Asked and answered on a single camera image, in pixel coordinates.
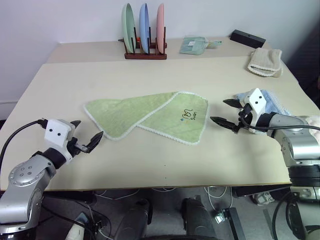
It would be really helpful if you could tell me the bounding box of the white shoe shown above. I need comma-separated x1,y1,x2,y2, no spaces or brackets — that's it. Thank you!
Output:
251,191,275,206

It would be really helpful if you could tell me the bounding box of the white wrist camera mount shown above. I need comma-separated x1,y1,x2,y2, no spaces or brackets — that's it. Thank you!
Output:
44,119,77,165
243,88,268,127

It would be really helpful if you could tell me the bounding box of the brown wooden plate rack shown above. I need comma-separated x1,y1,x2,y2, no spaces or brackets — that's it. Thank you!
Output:
118,26,168,60

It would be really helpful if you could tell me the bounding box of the beige folded towel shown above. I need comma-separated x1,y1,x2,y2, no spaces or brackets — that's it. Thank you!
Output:
244,48,284,78

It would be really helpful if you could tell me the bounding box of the black rectangular box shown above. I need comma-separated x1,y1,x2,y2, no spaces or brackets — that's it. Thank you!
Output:
229,29,267,49

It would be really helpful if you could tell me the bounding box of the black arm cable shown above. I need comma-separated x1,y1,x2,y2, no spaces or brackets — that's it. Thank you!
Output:
0,119,49,163
239,113,320,132

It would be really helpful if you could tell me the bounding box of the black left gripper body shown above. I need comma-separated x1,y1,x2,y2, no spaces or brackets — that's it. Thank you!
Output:
67,136,91,157

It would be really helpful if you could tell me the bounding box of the white floor cable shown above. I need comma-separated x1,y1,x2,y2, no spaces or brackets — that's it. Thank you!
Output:
202,186,233,214

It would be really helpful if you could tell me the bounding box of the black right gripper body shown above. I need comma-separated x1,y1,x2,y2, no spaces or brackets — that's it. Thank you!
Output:
234,102,253,133

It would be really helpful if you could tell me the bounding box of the teal folded cloth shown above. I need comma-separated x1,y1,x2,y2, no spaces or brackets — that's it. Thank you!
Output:
179,36,208,55

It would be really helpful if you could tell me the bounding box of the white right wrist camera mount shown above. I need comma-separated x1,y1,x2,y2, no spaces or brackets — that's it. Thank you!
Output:
243,88,268,127

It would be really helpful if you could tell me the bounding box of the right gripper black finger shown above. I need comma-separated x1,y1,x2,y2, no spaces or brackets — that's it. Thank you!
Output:
210,116,239,133
222,98,245,110

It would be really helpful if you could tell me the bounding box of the light blue cloth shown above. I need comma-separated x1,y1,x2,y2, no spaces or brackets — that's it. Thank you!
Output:
233,88,292,117

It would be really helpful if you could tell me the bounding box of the black metal bar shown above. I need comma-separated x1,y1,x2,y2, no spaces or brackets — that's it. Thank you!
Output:
221,207,248,240

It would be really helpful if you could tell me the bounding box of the blue plate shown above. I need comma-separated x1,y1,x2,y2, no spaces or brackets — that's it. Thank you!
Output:
139,3,152,54

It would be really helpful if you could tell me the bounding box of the pink plate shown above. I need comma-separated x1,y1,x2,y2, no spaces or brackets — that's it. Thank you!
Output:
156,3,167,55

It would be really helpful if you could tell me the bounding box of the green plate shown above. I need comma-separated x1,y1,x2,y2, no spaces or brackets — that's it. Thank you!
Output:
121,3,137,54

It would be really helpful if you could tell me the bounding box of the green towel with swan print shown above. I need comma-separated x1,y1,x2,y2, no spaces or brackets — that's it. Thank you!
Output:
83,91,210,146

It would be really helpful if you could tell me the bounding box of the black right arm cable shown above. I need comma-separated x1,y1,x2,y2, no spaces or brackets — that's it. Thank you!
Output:
239,113,320,132

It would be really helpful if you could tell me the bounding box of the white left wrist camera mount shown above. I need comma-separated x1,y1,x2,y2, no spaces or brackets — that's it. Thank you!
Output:
44,119,77,165

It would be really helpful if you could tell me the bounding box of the dark rounded shape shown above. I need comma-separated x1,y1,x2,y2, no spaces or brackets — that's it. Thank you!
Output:
181,196,216,239
112,198,154,239

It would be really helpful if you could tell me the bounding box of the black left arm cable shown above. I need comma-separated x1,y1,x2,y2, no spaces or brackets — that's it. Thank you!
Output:
0,119,49,163

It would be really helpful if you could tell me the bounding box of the small grey power socket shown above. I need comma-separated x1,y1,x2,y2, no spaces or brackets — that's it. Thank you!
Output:
212,211,227,224

